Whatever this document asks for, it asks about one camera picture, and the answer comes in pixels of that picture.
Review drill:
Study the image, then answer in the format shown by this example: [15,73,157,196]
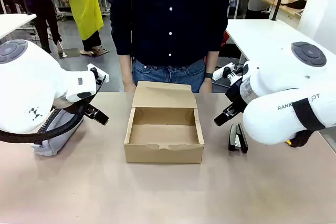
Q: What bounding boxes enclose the person's left hand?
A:
[198,77,213,94]

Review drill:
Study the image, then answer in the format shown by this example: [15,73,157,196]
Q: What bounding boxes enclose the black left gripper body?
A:
[84,103,98,119]

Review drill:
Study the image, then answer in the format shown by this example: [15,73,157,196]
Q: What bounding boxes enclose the small white table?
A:
[0,13,37,40]

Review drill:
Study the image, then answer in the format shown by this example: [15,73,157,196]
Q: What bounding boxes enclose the person in dark clothes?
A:
[5,0,68,55]

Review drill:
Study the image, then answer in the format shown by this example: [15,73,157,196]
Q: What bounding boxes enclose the black left arm cable sleeve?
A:
[0,95,94,145]

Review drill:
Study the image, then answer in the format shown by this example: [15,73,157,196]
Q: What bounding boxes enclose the person in yellow apron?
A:
[66,0,110,57]

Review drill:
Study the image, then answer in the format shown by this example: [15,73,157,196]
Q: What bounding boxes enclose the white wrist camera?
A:
[87,63,109,85]
[212,61,244,82]

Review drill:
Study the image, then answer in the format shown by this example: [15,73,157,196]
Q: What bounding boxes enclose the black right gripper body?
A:
[225,78,248,112]

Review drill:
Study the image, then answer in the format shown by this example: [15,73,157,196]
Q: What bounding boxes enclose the black arm cable sleeve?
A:
[285,98,327,148]
[0,95,94,145]

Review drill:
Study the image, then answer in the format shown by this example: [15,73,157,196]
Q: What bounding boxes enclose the wooden workbench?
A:
[261,0,308,20]

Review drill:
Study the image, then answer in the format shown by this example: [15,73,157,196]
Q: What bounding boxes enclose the person's right forearm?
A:
[119,54,134,85]

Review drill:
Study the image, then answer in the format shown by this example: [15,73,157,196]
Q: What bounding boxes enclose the grey floor plate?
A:
[58,47,80,59]

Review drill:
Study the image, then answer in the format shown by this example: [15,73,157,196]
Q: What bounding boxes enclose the brown cardboard box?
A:
[123,80,205,164]

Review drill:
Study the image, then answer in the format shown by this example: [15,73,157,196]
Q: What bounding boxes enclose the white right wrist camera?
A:
[212,61,244,82]

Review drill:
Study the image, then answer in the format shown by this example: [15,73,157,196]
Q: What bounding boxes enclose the large white table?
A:
[225,18,336,83]

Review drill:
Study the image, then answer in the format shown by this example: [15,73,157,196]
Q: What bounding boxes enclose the person in navy shirt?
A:
[107,0,232,93]

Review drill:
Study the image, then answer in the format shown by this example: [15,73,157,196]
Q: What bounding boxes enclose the grey zip pencil case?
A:
[30,108,85,156]

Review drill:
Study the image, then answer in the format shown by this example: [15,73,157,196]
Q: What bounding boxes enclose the black stapler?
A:
[227,123,249,154]

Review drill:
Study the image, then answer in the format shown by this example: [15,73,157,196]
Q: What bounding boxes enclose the person's left forearm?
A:
[203,50,220,74]

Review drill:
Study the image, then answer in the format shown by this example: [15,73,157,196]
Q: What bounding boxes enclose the black right arm cable sleeve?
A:
[285,98,327,148]

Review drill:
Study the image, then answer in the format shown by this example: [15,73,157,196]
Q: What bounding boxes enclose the person's right hand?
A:
[123,82,137,93]

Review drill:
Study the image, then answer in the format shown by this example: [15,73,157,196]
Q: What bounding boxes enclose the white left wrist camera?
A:
[87,63,109,85]

